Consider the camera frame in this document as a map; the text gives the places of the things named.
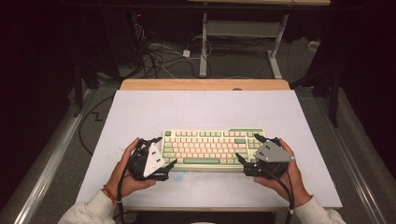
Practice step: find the green and cream keyboard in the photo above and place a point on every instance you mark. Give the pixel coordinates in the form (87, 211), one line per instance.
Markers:
(205, 146)

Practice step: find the white metal desk frame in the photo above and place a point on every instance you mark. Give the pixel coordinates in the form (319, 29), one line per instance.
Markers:
(204, 46)

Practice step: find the white table mat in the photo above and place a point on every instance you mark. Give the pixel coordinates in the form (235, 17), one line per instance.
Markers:
(202, 109)

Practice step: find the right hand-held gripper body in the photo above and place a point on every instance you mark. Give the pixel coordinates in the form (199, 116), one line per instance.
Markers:
(272, 154)

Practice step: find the person's left hand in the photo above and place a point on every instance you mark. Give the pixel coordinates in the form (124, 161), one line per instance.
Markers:
(123, 183)

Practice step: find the black metal stand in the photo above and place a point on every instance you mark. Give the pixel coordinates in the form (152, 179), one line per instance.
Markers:
(334, 99)

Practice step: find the metal floor rail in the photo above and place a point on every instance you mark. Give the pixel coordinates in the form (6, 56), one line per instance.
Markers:
(351, 165)
(53, 161)

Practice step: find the person's right hand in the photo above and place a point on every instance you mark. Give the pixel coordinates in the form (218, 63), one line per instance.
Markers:
(294, 185)

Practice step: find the white power adapter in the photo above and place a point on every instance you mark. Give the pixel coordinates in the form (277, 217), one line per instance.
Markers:
(186, 53)

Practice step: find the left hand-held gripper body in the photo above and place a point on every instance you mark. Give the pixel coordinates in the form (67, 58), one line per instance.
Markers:
(152, 158)

